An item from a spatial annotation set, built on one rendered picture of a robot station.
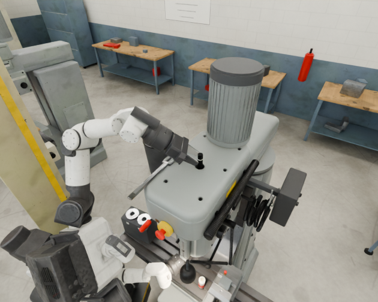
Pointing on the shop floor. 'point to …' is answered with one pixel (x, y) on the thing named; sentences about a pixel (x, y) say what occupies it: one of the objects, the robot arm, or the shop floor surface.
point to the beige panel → (20, 149)
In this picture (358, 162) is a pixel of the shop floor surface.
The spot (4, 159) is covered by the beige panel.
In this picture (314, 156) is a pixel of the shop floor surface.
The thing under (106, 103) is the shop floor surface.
